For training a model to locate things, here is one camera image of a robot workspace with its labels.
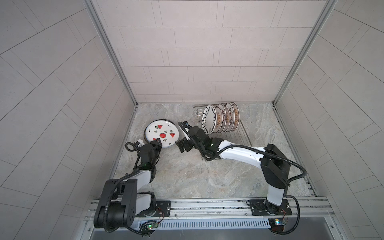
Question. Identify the metal wire dish rack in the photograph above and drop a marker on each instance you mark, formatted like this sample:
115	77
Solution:
230	138

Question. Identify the white plate orange sunburst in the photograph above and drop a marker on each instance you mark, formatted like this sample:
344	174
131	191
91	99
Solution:
219	120

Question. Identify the large red characters plate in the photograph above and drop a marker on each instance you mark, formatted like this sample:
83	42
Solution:
237	116

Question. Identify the white blue leaf plate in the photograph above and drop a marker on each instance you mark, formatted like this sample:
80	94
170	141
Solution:
209	119

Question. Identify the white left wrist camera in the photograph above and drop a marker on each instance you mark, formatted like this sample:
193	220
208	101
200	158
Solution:
139	143

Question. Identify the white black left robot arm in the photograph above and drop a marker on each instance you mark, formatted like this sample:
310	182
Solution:
121	200

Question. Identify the aluminium corner post left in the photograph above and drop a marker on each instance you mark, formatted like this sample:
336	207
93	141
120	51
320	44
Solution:
107	44

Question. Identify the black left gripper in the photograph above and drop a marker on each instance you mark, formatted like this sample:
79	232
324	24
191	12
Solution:
156	146

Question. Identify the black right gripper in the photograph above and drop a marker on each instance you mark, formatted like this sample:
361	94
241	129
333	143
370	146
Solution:
179	145

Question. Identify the white slotted vent strip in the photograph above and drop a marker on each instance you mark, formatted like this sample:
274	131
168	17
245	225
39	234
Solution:
211	224

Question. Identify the right green circuit board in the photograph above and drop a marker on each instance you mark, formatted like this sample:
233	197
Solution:
277	225

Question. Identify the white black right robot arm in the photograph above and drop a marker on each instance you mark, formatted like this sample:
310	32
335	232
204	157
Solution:
272	162

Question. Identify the white plate red characters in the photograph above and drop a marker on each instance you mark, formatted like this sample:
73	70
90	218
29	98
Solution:
226	118

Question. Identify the left green circuit board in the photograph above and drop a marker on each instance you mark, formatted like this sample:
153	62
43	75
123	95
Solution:
148	227

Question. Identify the green circuit board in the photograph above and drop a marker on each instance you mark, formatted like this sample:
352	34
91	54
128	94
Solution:
277	225
148	227

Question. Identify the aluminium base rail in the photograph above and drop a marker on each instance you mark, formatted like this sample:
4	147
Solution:
239	208

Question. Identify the aluminium corner post right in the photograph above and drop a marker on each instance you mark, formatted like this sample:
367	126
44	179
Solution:
324	15

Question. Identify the aluminium corner post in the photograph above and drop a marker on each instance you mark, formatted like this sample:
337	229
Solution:
324	15
107	44

